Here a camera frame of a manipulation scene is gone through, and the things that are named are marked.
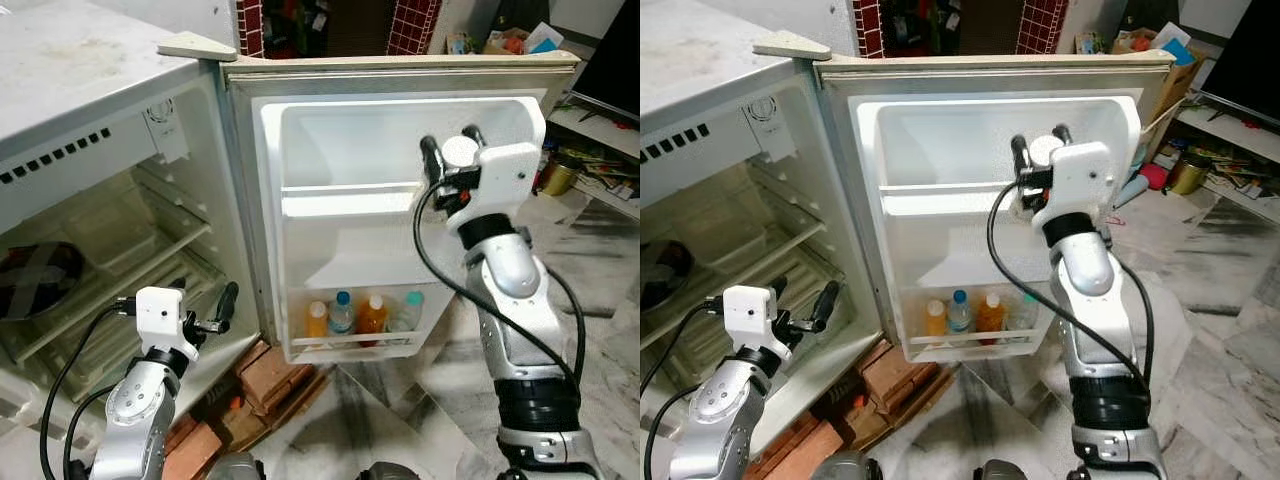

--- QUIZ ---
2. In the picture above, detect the white fridge door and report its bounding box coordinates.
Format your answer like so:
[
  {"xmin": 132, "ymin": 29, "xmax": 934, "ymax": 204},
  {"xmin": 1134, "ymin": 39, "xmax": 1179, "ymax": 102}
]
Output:
[
  {"xmin": 814, "ymin": 50, "xmax": 1177, "ymax": 367},
  {"xmin": 220, "ymin": 52, "xmax": 583, "ymax": 367}
]

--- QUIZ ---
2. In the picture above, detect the white mini fridge body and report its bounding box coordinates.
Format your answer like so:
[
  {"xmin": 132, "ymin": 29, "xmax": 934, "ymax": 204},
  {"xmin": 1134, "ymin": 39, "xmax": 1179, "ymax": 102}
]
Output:
[
  {"xmin": 640, "ymin": 0, "xmax": 886, "ymax": 456},
  {"xmin": 0, "ymin": 0, "xmax": 269, "ymax": 441}
]

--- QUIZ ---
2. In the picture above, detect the cream fridge hinge cover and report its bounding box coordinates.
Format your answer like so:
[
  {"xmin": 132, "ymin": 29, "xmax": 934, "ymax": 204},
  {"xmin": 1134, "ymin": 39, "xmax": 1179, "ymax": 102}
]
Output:
[
  {"xmin": 752, "ymin": 29, "xmax": 834, "ymax": 61},
  {"xmin": 157, "ymin": 32, "xmax": 240, "ymax": 63}
]

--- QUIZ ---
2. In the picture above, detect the red brick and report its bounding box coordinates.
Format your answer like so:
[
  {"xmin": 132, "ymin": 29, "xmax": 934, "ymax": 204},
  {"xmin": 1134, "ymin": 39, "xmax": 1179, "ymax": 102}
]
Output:
[
  {"xmin": 162, "ymin": 413, "xmax": 229, "ymax": 480},
  {"xmin": 232, "ymin": 343, "xmax": 319, "ymax": 413},
  {"xmin": 858, "ymin": 343, "xmax": 943, "ymax": 413},
  {"xmin": 758, "ymin": 415, "xmax": 847, "ymax": 480}
]

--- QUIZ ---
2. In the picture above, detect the blue plastic item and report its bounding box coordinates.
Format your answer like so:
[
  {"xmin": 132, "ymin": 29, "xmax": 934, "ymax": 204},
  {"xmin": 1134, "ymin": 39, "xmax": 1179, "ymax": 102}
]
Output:
[{"xmin": 1113, "ymin": 174, "xmax": 1148, "ymax": 210}]

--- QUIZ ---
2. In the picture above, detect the gold round jar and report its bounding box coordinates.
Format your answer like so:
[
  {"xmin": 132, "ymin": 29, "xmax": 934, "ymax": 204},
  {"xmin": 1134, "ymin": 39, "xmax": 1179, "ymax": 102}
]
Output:
[
  {"xmin": 1164, "ymin": 154, "xmax": 1210, "ymax": 197},
  {"xmin": 539, "ymin": 159, "xmax": 580, "ymax": 198}
]

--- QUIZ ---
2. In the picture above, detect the cardboard box of clutter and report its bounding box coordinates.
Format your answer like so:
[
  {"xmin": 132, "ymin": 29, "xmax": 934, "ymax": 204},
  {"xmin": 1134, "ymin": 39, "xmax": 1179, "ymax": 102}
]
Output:
[
  {"xmin": 445, "ymin": 21, "xmax": 567, "ymax": 57},
  {"xmin": 1074, "ymin": 21, "xmax": 1201, "ymax": 151}
]

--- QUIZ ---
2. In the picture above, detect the wide red tiled pillar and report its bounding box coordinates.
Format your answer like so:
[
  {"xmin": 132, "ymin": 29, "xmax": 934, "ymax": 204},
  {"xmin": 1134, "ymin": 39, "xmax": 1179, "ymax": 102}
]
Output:
[
  {"xmin": 385, "ymin": 0, "xmax": 444, "ymax": 57},
  {"xmin": 1014, "ymin": 0, "xmax": 1070, "ymax": 57}
]

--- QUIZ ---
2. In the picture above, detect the black round pan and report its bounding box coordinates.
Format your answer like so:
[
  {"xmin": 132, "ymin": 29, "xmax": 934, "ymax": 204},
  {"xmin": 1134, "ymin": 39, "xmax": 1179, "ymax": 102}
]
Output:
[
  {"xmin": 0, "ymin": 242, "xmax": 87, "ymax": 322},
  {"xmin": 640, "ymin": 240, "xmax": 695, "ymax": 311}
]

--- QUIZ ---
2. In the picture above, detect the blue capped water bottle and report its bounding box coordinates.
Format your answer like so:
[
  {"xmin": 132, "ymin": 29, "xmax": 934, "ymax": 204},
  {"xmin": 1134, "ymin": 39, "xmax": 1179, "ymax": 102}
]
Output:
[
  {"xmin": 329, "ymin": 290, "xmax": 357, "ymax": 339},
  {"xmin": 948, "ymin": 289, "xmax": 975, "ymax": 337}
]

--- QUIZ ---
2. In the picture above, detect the green capped clear bottle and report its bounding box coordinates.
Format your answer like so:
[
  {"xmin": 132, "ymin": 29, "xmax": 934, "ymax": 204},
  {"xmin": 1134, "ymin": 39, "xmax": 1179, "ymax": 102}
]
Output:
[
  {"xmin": 1008, "ymin": 291, "xmax": 1041, "ymax": 333},
  {"xmin": 393, "ymin": 290, "xmax": 427, "ymax": 335}
]

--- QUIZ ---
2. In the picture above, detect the white television shelf unit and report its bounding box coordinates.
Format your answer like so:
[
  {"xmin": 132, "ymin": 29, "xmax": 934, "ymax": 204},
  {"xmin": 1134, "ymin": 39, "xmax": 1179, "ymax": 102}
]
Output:
[
  {"xmin": 1163, "ymin": 104, "xmax": 1280, "ymax": 227},
  {"xmin": 543, "ymin": 98, "xmax": 641, "ymax": 217}
]

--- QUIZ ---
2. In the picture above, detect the tall orange drink bottle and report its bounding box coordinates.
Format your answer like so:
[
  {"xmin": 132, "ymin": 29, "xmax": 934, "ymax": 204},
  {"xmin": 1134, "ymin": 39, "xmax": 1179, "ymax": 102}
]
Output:
[
  {"xmin": 976, "ymin": 291, "xmax": 1007, "ymax": 339},
  {"xmin": 357, "ymin": 293, "xmax": 390, "ymax": 341}
]

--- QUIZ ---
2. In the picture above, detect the grey robot left leg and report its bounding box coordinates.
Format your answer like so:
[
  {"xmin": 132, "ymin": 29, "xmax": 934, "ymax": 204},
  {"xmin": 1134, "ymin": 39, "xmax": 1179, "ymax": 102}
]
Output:
[
  {"xmin": 809, "ymin": 449, "xmax": 883, "ymax": 480},
  {"xmin": 204, "ymin": 452, "xmax": 267, "ymax": 480}
]

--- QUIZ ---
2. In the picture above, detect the white freezer compartment flap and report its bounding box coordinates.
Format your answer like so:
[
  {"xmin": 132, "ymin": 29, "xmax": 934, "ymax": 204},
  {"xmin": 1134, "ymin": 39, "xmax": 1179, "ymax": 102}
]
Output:
[
  {"xmin": 640, "ymin": 98, "xmax": 807, "ymax": 206},
  {"xmin": 0, "ymin": 100, "xmax": 193, "ymax": 237}
]

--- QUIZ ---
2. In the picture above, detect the black flat television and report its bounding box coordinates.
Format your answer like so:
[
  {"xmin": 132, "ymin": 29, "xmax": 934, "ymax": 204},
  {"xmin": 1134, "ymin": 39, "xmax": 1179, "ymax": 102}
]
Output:
[
  {"xmin": 570, "ymin": 0, "xmax": 641, "ymax": 123},
  {"xmin": 1194, "ymin": 0, "xmax": 1280, "ymax": 127}
]

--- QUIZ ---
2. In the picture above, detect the narrow red tiled pillar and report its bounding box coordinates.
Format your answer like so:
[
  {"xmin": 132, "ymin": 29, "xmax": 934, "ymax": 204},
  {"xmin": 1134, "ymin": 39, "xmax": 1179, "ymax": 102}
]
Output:
[
  {"xmin": 237, "ymin": 0, "xmax": 265, "ymax": 59},
  {"xmin": 852, "ymin": 0, "xmax": 887, "ymax": 59}
]

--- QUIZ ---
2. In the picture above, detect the dark robot right leg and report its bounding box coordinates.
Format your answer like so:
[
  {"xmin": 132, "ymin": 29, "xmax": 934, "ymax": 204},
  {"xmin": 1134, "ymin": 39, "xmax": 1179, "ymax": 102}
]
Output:
[
  {"xmin": 974, "ymin": 457, "xmax": 1037, "ymax": 480},
  {"xmin": 354, "ymin": 460, "xmax": 422, "ymax": 480}
]

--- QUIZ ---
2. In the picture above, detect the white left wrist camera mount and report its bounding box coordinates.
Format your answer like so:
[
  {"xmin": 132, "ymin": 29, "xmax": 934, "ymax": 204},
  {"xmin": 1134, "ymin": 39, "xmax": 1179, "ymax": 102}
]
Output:
[
  {"xmin": 721, "ymin": 284, "xmax": 778, "ymax": 353},
  {"xmin": 134, "ymin": 286, "xmax": 188, "ymax": 357}
]

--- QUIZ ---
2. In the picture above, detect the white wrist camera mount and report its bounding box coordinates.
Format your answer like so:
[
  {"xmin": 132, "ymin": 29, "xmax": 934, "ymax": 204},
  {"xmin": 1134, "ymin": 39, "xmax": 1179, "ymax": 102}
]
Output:
[
  {"xmin": 721, "ymin": 284, "xmax": 778, "ymax": 353},
  {"xmin": 1030, "ymin": 140, "xmax": 1117, "ymax": 231},
  {"xmin": 134, "ymin": 286, "xmax": 188, "ymax": 357},
  {"xmin": 454, "ymin": 141, "xmax": 543, "ymax": 229}
]

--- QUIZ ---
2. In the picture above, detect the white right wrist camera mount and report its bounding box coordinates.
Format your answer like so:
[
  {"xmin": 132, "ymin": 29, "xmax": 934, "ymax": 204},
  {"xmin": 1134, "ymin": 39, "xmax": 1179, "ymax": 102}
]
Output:
[
  {"xmin": 1030, "ymin": 140, "xmax": 1117, "ymax": 231},
  {"xmin": 454, "ymin": 141, "xmax": 543, "ymax": 229}
]

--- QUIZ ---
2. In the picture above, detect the white wire fridge shelf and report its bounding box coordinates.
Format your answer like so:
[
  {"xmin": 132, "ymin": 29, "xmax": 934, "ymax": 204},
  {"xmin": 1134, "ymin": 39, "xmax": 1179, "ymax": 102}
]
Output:
[
  {"xmin": 640, "ymin": 165, "xmax": 827, "ymax": 351},
  {"xmin": 0, "ymin": 165, "xmax": 213, "ymax": 363}
]

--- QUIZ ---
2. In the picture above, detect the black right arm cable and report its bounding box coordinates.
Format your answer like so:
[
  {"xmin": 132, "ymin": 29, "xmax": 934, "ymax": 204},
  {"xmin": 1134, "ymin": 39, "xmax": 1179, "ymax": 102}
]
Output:
[
  {"xmin": 411, "ymin": 180, "xmax": 588, "ymax": 401},
  {"xmin": 986, "ymin": 178, "xmax": 1158, "ymax": 399}
]

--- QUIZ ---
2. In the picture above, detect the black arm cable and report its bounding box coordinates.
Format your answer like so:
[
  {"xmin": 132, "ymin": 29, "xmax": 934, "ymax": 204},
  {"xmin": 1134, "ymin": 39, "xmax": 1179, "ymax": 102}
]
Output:
[
  {"xmin": 411, "ymin": 180, "xmax": 588, "ymax": 401},
  {"xmin": 986, "ymin": 178, "xmax": 1158, "ymax": 399},
  {"xmin": 38, "ymin": 297, "xmax": 141, "ymax": 480},
  {"xmin": 640, "ymin": 296, "xmax": 726, "ymax": 480}
]

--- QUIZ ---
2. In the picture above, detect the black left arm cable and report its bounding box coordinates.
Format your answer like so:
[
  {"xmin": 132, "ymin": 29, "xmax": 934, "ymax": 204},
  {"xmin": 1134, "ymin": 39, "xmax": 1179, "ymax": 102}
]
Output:
[
  {"xmin": 640, "ymin": 296, "xmax": 726, "ymax": 480},
  {"xmin": 38, "ymin": 297, "xmax": 141, "ymax": 480}
]

